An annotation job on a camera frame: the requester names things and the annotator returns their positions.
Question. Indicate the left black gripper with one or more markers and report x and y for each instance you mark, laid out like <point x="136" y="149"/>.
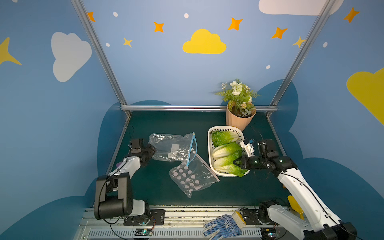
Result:
<point x="149" y="151"/>

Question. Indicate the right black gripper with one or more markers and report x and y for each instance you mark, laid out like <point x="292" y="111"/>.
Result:
<point x="245" y="162"/>

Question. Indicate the green chinese cabbage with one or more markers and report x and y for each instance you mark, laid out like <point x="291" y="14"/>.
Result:
<point x="220" y="138"/>
<point x="226" y="150"/>
<point x="226" y="165"/>

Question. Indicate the blue-zip bag with cabbages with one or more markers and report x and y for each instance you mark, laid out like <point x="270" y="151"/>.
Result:
<point x="174" y="147"/>

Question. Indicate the pink-zip dotted zip-top bag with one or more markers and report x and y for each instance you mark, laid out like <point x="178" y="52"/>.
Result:
<point x="195" y="177"/>

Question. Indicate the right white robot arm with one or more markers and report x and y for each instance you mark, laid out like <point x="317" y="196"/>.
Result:
<point x="300" y="195"/>

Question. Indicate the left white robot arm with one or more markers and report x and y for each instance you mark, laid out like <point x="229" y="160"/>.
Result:
<point x="114" y="192"/>

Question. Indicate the potted artificial flower plant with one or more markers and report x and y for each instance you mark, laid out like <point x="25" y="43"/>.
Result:
<point x="240" y="108"/>

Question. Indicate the blue dotted work glove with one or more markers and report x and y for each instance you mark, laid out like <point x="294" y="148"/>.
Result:
<point x="225" y="226"/>

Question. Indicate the yellow plastic shovel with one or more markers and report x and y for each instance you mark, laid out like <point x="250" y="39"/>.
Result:
<point x="296" y="207"/>

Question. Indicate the aluminium frame back rail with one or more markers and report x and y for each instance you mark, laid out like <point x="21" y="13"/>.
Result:
<point x="164" y="108"/>

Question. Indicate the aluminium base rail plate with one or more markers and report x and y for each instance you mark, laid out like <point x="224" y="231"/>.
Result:
<point x="187" y="223"/>

